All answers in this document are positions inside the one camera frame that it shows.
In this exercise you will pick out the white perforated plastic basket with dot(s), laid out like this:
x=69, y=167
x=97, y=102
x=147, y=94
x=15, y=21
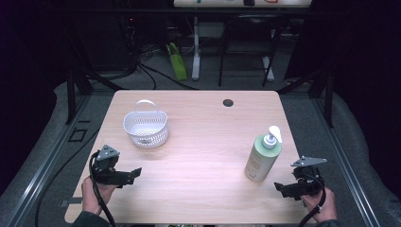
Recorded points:
x=146, y=134

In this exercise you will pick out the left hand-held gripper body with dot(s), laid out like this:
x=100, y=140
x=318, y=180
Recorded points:
x=108, y=176

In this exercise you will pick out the person's left hand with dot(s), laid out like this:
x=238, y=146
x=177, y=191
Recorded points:
x=91, y=197

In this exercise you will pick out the black metal frame stand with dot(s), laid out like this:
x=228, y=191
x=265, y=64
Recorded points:
x=71, y=94
x=328, y=101

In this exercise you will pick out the white desk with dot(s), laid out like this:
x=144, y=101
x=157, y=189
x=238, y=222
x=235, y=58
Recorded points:
x=196, y=47

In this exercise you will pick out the green pump bottle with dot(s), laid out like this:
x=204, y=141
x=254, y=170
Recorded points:
x=261, y=157

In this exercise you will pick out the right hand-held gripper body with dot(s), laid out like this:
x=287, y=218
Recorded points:
x=307, y=183

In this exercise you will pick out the grey metal floor rail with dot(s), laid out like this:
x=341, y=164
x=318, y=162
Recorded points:
x=346, y=164
x=47, y=160

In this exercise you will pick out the black chair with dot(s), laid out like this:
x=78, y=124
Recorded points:
x=246, y=41

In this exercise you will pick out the black table grommet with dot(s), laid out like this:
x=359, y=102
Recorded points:
x=228, y=102

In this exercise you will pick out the dark computer tower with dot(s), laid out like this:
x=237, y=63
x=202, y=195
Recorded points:
x=129, y=41

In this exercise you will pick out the person's right hand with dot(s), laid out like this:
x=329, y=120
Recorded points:
x=327, y=208

